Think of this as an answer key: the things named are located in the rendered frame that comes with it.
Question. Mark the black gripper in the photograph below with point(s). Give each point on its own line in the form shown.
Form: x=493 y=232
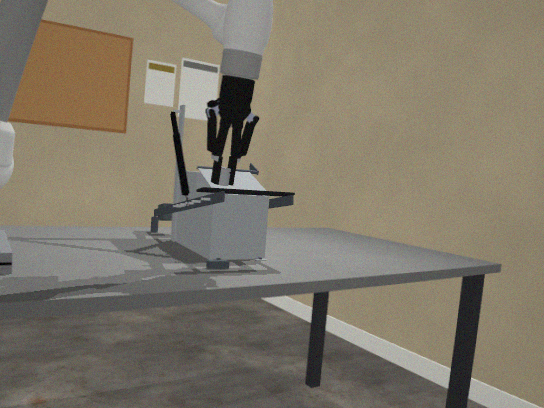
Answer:
x=235 y=112

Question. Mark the light grey cylinder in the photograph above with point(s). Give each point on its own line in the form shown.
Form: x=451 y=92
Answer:
x=224 y=176

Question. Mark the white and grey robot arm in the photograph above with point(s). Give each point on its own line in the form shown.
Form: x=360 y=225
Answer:
x=244 y=32

